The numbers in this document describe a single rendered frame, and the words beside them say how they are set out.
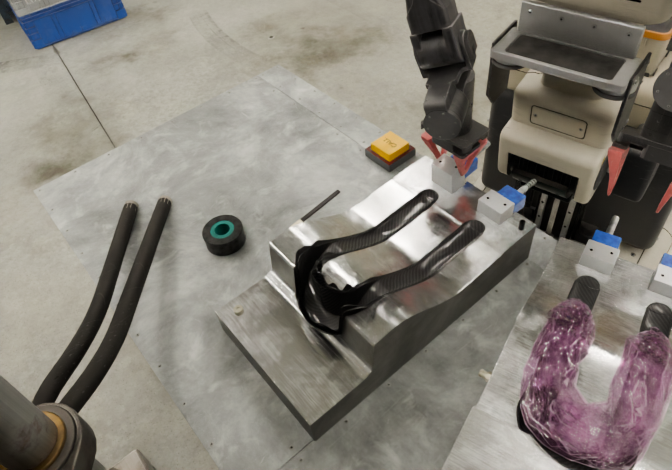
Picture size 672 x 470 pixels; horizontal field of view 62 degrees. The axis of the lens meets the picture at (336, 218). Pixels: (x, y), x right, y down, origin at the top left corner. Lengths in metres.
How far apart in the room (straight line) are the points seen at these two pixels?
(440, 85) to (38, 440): 0.68
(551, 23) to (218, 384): 0.88
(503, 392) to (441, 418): 0.11
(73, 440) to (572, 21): 1.02
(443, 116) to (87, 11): 3.32
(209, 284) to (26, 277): 1.48
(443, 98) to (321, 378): 0.45
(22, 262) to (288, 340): 1.78
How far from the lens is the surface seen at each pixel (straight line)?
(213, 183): 1.27
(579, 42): 1.17
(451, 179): 1.02
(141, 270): 1.04
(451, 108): 0.85
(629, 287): 1.01
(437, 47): 0.87
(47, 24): 3.95
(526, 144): 1.32
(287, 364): 0.88
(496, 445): 0.77
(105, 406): 2.00
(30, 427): 0.68
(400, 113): 2.71
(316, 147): 1.30
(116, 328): 0.93
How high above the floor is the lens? 1.62
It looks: 47 degrees down
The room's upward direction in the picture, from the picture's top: 8 degrees counter-clockwise
